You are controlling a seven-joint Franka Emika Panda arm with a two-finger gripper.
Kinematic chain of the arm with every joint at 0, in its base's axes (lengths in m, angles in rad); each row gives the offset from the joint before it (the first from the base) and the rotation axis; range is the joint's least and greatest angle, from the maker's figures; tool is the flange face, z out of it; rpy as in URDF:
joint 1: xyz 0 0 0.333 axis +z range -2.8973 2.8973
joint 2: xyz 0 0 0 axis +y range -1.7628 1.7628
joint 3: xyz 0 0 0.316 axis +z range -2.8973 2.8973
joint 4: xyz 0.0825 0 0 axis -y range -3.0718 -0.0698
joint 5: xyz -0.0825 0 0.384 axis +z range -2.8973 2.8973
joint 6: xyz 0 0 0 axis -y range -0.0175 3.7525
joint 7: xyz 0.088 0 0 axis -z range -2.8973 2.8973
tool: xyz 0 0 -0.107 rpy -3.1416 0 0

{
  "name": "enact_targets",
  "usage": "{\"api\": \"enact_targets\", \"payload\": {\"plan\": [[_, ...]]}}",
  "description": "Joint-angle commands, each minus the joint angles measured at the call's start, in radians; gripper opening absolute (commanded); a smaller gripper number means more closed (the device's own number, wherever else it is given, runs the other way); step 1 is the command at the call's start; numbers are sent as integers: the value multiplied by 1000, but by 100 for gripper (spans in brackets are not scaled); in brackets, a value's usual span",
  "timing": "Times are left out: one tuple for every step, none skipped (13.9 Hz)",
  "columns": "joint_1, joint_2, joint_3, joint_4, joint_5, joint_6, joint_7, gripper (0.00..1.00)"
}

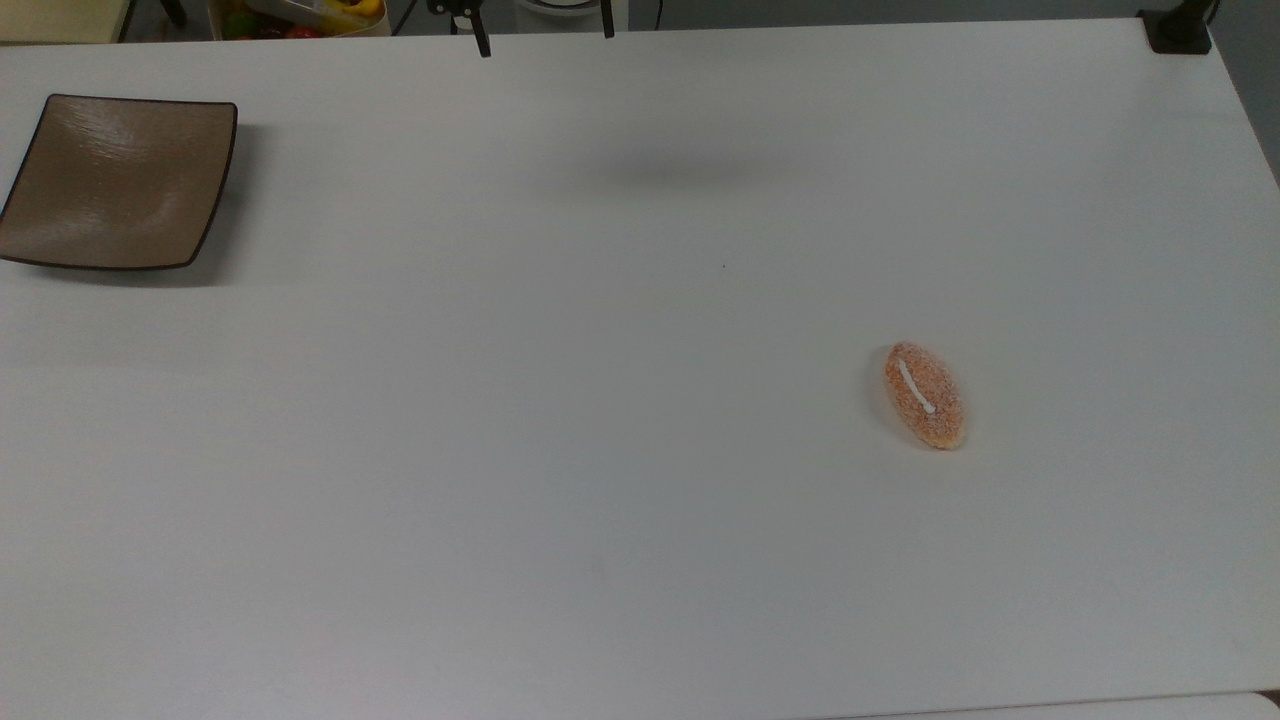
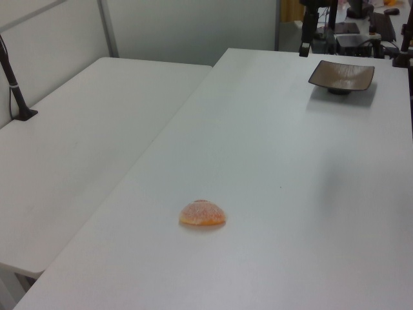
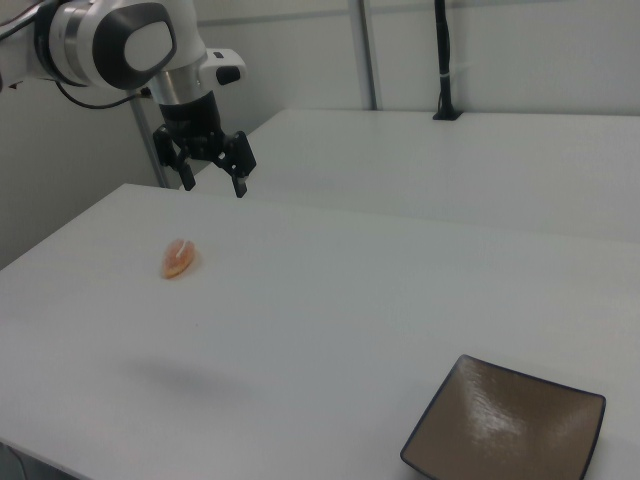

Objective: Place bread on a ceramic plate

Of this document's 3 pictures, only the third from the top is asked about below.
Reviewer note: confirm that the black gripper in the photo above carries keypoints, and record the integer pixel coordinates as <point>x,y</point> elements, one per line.
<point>192,120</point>

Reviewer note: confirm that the orange-brown bread roll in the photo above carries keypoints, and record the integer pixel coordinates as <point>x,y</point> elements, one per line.
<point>178,259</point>

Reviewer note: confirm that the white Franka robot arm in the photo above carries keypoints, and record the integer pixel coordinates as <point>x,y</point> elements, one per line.
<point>90,40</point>

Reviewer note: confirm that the square brown ceramic plate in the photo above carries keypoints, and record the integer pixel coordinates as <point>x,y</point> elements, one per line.
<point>505,425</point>

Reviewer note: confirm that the black mounting pole with base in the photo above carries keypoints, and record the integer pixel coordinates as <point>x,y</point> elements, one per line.
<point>444,55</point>

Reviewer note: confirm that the aluminium frame post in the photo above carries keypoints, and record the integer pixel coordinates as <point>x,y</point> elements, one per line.
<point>150,150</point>

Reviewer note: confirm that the grey metal frame post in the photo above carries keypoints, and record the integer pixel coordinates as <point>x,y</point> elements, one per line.
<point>367,55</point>

